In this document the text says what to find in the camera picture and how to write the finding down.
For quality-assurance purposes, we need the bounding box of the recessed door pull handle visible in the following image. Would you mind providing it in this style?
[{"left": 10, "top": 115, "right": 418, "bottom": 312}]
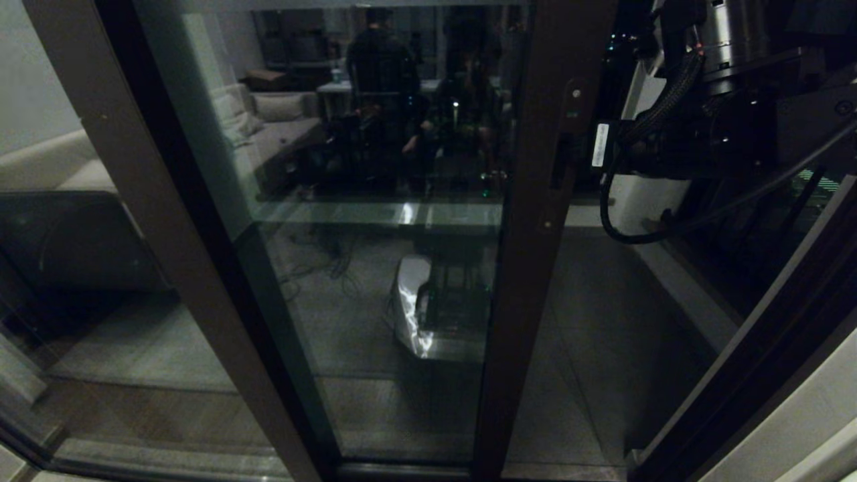
[{"left": 550, "top": 134, "right": 571, "bottom": 191}]

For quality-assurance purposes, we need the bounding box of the brown framed sliding glass door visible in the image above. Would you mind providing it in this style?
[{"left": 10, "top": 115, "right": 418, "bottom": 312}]
[{"left": 131, "top": 0, "right": 620, "bottom": 482}]

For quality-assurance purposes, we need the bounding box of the long stone balcony sill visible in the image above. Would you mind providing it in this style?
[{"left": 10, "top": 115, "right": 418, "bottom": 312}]
[{"left": 258, "top": 192, "right": 607, "bottom": 206}]

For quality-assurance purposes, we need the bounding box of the short stone balcony sill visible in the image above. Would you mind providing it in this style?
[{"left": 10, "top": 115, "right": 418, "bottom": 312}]
[{"left": 641, "top": 217, "right": 765, "bottom": 327}]

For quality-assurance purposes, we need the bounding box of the brown framed fixed glass door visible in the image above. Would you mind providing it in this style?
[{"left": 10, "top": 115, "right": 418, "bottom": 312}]
[{"left": 0, "top": 0, "right": 341, "bottom": 482}]

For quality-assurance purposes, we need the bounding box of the black braided cable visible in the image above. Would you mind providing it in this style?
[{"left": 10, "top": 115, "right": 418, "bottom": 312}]
[{"left": 621, "top": 50, "right": 705, "bottom": 145}]

